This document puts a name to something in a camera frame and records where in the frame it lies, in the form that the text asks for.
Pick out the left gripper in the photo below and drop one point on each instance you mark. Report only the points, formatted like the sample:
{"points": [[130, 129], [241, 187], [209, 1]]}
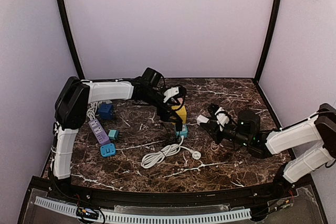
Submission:
{"points": [[166, 109]]}

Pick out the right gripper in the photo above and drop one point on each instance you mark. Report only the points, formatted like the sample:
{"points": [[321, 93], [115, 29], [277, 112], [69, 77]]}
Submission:
{"points": [[214, 123]]}

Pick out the white usb charger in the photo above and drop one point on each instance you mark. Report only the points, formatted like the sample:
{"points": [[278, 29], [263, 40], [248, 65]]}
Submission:
{"points": [[202, 119]]}

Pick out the yellow cube socket adapter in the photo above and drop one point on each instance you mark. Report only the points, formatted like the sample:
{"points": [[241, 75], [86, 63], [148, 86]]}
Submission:
{"points": [[182, 113]]}

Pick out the black power adapter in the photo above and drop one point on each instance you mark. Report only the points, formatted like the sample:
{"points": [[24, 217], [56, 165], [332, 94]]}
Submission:
{"points": [[178, 127]]}

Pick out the teal power strip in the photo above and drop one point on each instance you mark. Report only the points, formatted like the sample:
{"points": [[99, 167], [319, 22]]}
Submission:
{"points": [[182, 133]]}

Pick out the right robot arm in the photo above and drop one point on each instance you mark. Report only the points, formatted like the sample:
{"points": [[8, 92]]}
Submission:
{"points": [[245, 132]]}

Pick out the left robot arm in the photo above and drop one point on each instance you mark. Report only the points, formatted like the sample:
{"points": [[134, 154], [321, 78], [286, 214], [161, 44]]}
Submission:
{"points": [[71, 108]]}

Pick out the small teal plug adapter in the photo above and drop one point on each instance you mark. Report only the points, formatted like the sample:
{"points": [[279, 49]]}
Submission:
{"points": [[114, 134]]}

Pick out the dark blue cube adapter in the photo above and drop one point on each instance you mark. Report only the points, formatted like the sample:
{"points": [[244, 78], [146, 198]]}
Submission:
{"points": [[106, 111]]}

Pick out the blue square socket adapter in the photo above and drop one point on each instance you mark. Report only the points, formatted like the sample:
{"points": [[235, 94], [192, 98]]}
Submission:
{"points": [[108, 150]]}

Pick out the purple power strip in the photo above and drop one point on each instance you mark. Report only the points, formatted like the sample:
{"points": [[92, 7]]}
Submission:
{"points": [[99, 132]]}

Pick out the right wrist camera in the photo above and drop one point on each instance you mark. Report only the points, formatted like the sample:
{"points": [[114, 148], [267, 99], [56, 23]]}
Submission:
{"points": [[218, 114]]}

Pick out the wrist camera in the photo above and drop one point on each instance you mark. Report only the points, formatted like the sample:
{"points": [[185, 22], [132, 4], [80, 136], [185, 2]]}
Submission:
{"points": [[218, 114], [174, 93]]}

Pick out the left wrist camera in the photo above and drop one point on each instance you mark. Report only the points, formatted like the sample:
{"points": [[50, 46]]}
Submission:
{"points": [[174, 93]]}

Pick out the white slotted cable duct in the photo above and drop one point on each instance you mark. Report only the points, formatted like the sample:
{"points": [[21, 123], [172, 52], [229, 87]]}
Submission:
{"points": [[132, 214]]}

